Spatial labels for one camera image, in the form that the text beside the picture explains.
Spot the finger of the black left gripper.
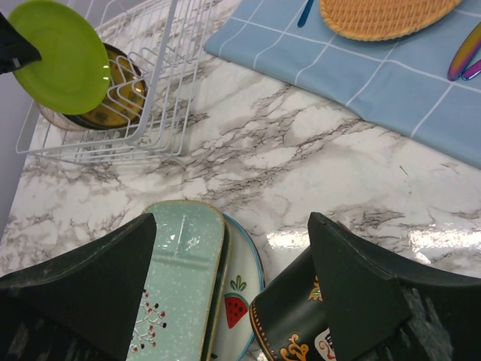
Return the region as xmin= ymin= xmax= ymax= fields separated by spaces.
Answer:
xmin=0 ymin=14 xmax=42 ymax=74

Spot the round woven wicker plate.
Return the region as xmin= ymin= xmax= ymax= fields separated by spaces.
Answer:
xmin=319 ymin=0 xmax=461 ymax=41

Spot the iridescent rainbow spoon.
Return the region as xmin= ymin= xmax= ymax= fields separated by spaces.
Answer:
xmin=461 ymin=60 xmax=481 ymax=80

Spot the blue checked cloth mat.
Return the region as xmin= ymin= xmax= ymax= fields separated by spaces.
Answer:
xmin=204 ymin=1 xmax=480 ymax=167

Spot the teal square ceramic plate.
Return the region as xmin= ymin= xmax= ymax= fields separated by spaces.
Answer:
xmin=127 ymin=200 xmax=231 ymax=360

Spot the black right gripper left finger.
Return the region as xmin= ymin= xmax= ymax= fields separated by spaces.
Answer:
xmin=1 ymin=214 xmax=156 ymax=360

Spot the iridescent rainbow knife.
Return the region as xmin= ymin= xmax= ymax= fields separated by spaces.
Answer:
xmin=447 ymin=24 xmax=480 ymax=81

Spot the black skull pattern mug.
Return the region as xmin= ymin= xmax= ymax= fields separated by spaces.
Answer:
xmin=250 ymin=247 xmax=336 ymax=361

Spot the yellow patterned round plate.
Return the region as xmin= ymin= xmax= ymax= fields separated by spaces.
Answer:
xmin=68 ymin=44 xmax=147 ymax=130

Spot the white watermelon round plate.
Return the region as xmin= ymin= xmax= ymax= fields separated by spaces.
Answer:
xmin=209 ymin=214 xmax=265 ymax=361

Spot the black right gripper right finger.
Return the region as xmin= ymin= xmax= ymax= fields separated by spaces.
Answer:
xmin=308 ymin=212 xmax=480 ymax=360

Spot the white wire dish rack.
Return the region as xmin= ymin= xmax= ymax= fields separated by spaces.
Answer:
xmin=16 ymin=1 xmax=212 ymax=164

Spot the blue metal fork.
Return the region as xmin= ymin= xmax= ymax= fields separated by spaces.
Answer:
xmin=297 ymin=0 xmax=314 ymax=28

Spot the lime green round plate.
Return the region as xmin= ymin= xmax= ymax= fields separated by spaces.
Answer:
xmin=8 ymin=1 xmax=110 ymax=115

